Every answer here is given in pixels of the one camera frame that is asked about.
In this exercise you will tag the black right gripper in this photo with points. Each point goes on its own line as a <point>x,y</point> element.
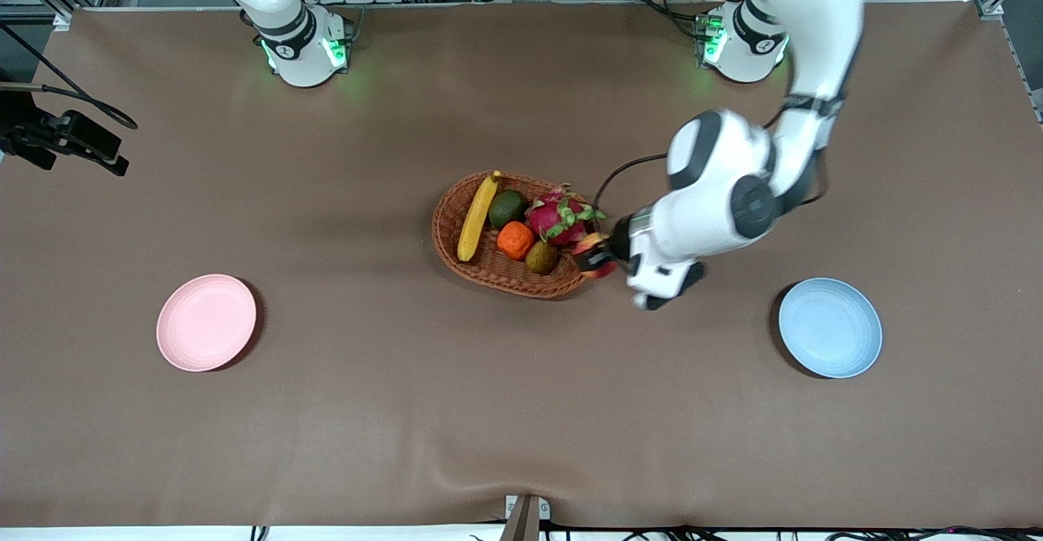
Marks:
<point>42,134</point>

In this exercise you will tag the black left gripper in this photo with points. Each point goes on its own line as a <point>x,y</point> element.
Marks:
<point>618,246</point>

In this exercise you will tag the red apple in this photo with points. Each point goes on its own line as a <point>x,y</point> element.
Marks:
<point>593,242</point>

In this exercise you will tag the yellow banana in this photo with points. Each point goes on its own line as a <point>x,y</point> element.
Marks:
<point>477,219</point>

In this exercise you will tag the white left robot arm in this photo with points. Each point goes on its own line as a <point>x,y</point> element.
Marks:
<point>709,215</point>

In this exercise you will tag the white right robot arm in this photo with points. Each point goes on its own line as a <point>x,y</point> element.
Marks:
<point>301,52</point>

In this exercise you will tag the brown kiwi fruit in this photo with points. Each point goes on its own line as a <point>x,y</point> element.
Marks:
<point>541,257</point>

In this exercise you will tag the pink dragon fruit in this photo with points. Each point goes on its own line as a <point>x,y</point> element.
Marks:
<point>558,217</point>

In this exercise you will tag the orange tangerine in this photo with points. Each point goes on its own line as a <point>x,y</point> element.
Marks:
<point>515,240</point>

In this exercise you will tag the green avocado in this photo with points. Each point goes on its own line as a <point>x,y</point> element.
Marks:
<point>508,209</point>

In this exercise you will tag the brown wicker basket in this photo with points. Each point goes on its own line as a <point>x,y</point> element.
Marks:
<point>489,272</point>

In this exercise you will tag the brown table cover mat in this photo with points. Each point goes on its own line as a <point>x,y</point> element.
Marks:
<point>521,411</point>

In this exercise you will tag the pink round plate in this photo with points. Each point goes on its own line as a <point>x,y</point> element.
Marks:
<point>206,323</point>

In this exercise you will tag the blue round plate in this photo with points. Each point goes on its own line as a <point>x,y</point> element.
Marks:
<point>829,327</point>

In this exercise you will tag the metal bracket with post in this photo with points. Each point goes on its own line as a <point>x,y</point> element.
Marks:
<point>525,521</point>

